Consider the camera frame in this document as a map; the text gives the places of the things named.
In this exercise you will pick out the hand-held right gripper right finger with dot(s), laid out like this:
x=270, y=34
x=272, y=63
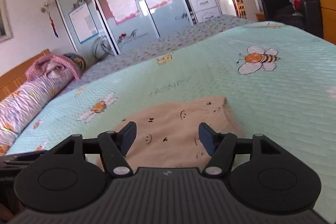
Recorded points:
x=206, y=138

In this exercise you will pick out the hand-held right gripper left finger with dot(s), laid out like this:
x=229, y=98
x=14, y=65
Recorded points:
x=128, y=137

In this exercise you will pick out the beige printed pants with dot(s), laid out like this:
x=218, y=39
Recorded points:
x=168, y=121

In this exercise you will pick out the pink floral duvet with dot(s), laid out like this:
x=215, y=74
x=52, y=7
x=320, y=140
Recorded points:
x=29, y=103

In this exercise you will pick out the bee print bedspread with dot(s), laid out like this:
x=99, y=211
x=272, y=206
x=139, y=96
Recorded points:
x=275, y=108

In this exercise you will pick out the wooden headboard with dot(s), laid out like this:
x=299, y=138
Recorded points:
x=15, y=77

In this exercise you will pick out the patterned pillow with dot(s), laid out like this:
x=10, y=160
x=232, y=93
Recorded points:
x=77, y=61

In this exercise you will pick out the blue bordered poster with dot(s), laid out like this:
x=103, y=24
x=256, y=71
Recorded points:
x=83, y=23

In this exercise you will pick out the white drawer unit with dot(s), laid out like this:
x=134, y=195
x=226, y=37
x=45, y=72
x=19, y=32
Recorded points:
x=206, y=6

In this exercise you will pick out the wooden chair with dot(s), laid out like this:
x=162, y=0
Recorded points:
x=240, y=7

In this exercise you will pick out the black armchair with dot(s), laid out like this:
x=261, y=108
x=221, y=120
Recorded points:
x=278, y=10

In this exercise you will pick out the wooden desk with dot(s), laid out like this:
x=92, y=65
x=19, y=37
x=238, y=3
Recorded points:
x=328, y=16

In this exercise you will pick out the wall hanging ornament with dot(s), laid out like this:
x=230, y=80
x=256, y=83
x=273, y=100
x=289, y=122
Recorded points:
x=52, y=22

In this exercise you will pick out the framed wall picture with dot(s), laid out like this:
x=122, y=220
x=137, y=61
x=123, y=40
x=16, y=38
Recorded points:
x=4, y=16

